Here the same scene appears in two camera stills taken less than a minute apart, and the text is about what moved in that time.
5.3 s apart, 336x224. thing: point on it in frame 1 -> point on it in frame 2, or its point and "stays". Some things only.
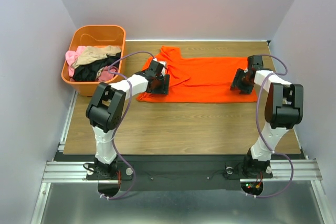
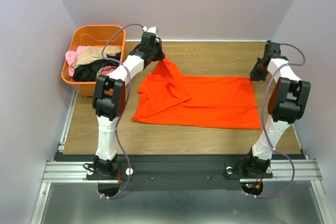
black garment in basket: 87,72 stays
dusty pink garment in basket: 105,75 stays
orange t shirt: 198,79 -> 167,96
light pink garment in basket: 70,56 stays
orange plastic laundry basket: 95,36 stays
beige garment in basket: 90,53 stays
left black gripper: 163,85 -> 156,54
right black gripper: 240,83 -> 258,72
